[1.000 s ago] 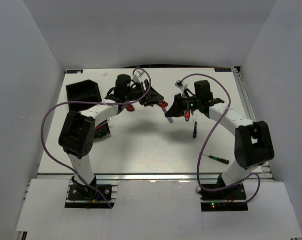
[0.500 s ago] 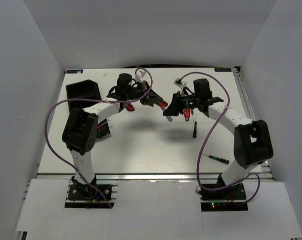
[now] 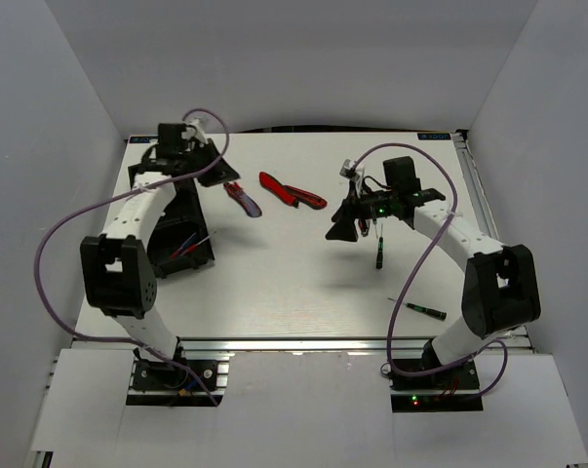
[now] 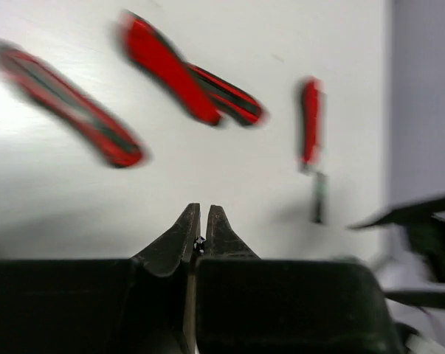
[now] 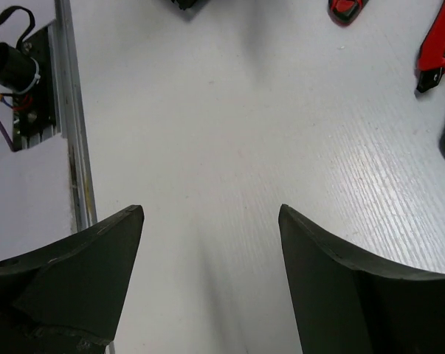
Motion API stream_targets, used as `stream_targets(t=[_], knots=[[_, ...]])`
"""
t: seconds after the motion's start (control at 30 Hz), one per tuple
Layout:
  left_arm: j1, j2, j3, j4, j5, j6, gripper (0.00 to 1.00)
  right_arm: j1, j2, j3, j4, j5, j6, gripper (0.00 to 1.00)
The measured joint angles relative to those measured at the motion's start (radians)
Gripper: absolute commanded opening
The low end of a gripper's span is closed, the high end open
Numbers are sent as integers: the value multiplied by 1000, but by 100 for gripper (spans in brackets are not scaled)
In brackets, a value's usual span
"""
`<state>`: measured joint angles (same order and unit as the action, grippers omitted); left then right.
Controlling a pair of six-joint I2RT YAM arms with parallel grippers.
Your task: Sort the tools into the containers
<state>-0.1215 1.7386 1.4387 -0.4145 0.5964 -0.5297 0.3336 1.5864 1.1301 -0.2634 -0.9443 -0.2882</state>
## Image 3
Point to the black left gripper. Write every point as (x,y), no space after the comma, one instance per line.
(220,172)

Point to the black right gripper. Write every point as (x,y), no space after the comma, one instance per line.
(344,227)

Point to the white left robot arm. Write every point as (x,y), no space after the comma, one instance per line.
(129,304)

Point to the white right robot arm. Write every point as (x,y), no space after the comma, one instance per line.
(499,291)

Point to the green black screwdriver lower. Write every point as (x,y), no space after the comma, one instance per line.
(380,249)

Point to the red folding knife centre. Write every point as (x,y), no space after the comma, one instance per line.
(275,187)

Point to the red black utility knife left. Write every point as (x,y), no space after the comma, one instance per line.
(243,199)

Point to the blue label left corner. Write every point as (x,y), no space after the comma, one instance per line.
(142,139)

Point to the blue label corner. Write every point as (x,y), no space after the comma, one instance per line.
(433,136)
(142,139)

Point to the black compartment tool bin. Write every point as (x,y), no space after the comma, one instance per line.
(154,223)

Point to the blue label right corner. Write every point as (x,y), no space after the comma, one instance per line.
(433,136)

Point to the green black screwdriver front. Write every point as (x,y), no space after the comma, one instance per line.
(426,311)

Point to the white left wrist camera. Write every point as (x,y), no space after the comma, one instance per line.
(195,129)

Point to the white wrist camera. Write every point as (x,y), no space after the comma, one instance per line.
(354,172)
(195,129)

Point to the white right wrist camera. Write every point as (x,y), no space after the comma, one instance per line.
(354,172)

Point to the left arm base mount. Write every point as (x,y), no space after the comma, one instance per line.
(157,384)

